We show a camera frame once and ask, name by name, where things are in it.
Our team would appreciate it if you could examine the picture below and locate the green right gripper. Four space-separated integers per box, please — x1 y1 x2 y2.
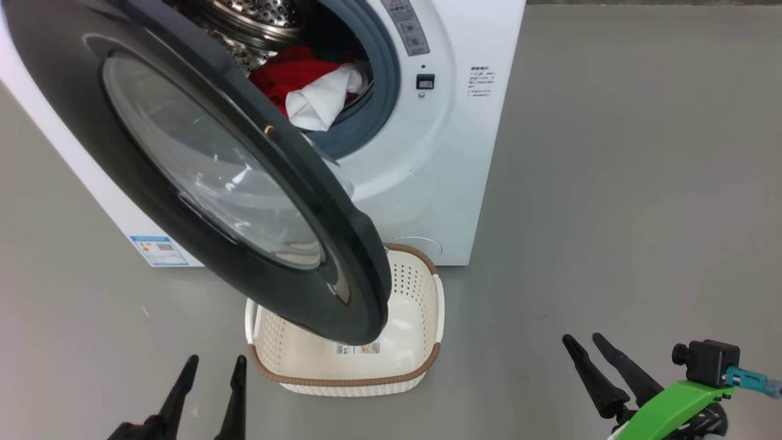
562 333 735 440

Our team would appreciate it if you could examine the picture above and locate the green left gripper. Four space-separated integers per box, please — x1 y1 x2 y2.
107 354 247 440

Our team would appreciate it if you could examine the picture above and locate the dark round glass washer door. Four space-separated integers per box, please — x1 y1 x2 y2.
3 0 392 347

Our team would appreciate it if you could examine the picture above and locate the red and white sports jersey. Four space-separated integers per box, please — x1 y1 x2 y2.
249 44 368 133

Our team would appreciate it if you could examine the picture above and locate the white label inside basket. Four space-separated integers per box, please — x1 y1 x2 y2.
335 341 381 356

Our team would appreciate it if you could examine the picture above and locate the cream laundry basket brown rim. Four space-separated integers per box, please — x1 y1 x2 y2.
244 243 445 397

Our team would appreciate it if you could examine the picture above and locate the white front-load washing machine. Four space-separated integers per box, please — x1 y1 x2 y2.
0 0 527 268

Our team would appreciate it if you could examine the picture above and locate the grey rubber door seal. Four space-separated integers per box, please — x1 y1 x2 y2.
305 0 402 160

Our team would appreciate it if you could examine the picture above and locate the blue energy label sticker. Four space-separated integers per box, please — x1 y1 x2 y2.
130 235 189 268

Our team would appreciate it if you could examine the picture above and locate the round white filter cover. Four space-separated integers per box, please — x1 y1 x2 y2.
386 236 443 263

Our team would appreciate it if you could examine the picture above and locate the perforated stainless steel drum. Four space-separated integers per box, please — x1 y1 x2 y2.
165 0 318 74

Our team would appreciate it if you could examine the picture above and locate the grey warning sticker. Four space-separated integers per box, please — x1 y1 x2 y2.
382 0 430 57

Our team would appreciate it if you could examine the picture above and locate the teal cable connector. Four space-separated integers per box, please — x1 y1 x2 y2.
726 365 782 399

